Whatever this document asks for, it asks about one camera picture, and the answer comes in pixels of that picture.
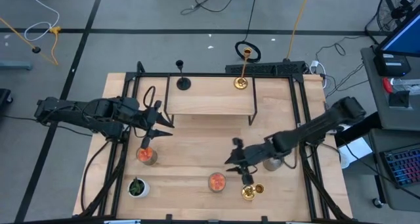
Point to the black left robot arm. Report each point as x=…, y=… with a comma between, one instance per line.
x=65, y=110

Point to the gray desk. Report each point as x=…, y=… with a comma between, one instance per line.
x=387, y=194
x=377, y=102

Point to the small plant in white pot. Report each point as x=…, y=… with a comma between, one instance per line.
x=138, y=188

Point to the metal tin candle orange label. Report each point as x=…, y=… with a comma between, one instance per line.
x=217, y=183
x=149, y=157

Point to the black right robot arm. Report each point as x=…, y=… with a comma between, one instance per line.
x=311, y=128

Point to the small black floor plug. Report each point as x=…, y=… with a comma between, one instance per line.
x=36, y=49

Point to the computer monitor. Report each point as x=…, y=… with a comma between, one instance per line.
x=405, y=36

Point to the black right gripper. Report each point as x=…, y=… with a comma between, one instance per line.
x=257, y=153

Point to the black power strip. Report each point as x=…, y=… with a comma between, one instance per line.
x=262, y=68

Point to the white power adapter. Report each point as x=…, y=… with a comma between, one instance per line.
x=314, y=64

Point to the small black box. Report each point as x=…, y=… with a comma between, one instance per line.
x=398, y=99

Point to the small red object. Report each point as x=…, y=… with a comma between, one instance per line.
x=387, y=85

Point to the black metal table frame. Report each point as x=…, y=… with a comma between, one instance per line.
x=131, y=76

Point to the black floor fan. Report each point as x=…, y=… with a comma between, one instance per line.
x=398, y=11

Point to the black box device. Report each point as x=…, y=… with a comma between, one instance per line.
x=392, y=66

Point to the silver metal tin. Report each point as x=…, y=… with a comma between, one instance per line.
x=274, y=165

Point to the silver metal bracket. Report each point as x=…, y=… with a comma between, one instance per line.
x=121, y=222

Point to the black candlestick holder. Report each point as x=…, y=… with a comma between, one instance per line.
x=183, y=83

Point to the backlit keyboard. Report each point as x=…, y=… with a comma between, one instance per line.
x=405, y=166

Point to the wooden shelf with black legs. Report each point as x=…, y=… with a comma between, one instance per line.
x=210, y=100

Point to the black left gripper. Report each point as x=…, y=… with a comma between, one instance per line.
x=144, y=120

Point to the gold candlestick holder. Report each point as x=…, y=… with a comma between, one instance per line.
x=241, y=83
x=248, y=192

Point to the gray metal floor base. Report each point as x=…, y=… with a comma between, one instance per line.
x=14, y=65

